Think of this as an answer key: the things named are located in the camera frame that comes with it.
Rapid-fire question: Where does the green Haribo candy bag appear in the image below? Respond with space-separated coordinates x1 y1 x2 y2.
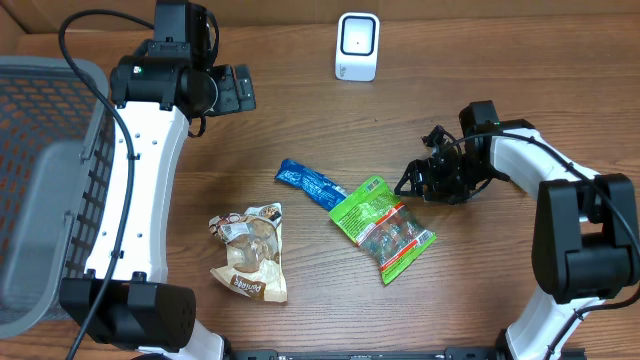
329 176 437 285

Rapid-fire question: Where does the blue snack wrapper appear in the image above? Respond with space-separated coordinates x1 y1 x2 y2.
275 159 349 211

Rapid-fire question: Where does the cookie bag brown white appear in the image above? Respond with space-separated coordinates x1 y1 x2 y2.
209 202 288 303

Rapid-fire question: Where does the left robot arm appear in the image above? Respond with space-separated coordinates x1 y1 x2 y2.
59 1 256 359

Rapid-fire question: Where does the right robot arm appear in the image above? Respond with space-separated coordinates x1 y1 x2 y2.
394 100 639 360

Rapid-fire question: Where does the white barcode scanner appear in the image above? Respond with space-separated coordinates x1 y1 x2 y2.
335 12 380 82

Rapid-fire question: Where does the grey plastic shopping basket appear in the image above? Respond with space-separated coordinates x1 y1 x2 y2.
1 56 114 338

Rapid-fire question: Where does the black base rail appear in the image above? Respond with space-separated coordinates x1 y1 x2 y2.
225 347 505 360

